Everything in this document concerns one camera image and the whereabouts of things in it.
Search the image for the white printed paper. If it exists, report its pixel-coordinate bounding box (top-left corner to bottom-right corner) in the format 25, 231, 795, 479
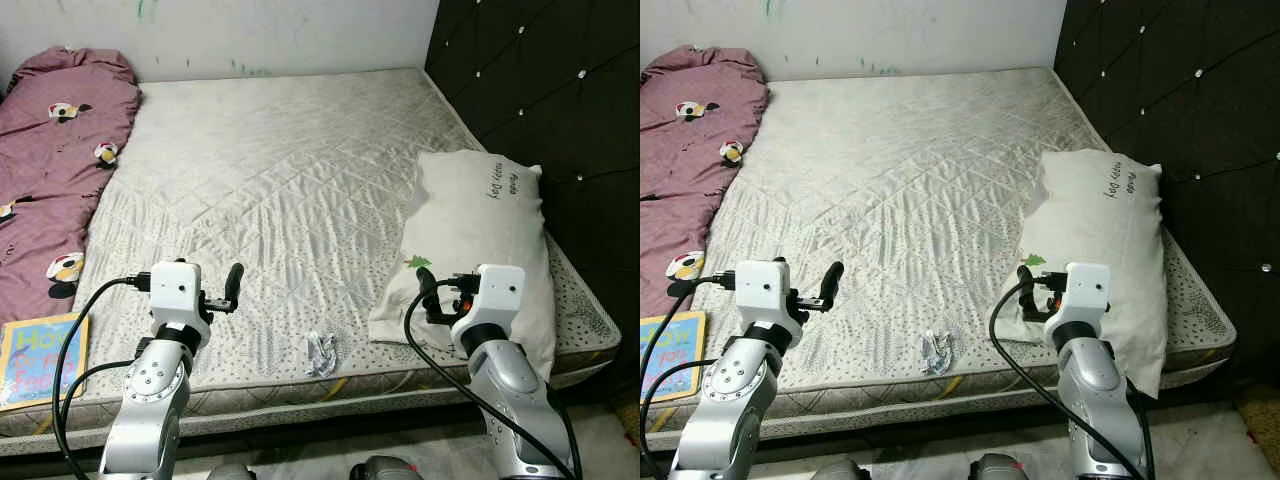
922, 332, 956, 377
305, 332, 341, 379

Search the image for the colourful children's board book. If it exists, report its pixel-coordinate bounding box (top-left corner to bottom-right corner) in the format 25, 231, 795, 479
0, 312, 91, 413
640, 310, 707, 403

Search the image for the white pillow with green print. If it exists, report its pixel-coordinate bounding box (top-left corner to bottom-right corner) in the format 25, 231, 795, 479
368, 150, 557, 383
993, 150, 1169, 401

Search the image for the white quilted mattress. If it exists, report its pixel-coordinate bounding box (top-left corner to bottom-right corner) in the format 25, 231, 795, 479
645, 68, 1239, 451
0, 68, 621, 456

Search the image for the silver right robot leg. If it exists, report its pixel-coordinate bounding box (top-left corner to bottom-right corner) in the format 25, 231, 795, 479
350, 456, 426, 480
968, 455, 1031, 480

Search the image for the purple quilt with duck prints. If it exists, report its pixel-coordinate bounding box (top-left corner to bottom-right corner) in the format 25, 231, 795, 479
0, 45, 143, 326
640, 45, 771, 321

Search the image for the black tufted headboard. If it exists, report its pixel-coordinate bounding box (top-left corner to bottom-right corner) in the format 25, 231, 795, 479
1052, 0, 1280, 381
425, 0, 641, 391

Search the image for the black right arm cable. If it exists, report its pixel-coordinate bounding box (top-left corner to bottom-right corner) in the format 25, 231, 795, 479
990, 280, 1151, 480
404, 280, 581, 480

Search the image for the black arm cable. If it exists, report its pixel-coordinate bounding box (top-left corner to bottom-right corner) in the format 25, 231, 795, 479
404, 280, 581, 480
52, 275, 151, 480
640, 272, 738, 480
990, 280, 1151, 480

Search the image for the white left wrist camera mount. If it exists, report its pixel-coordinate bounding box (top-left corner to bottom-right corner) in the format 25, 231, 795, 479
148, 260, 213, 349
735, 258, 801, 346

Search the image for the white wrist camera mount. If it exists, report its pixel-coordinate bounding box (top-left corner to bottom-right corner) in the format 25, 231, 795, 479
735, 258, 801, 346
1043, 262, 1113, 346
450, 264, 527, 346
148, 260, 213, 349

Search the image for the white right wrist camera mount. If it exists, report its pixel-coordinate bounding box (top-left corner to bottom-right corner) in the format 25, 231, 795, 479
450, 264, 527, 346
1043, 262, 1113, 346

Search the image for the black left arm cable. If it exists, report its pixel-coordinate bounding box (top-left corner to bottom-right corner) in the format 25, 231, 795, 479
640, 272, 738, 480
52, 275, 151, 480

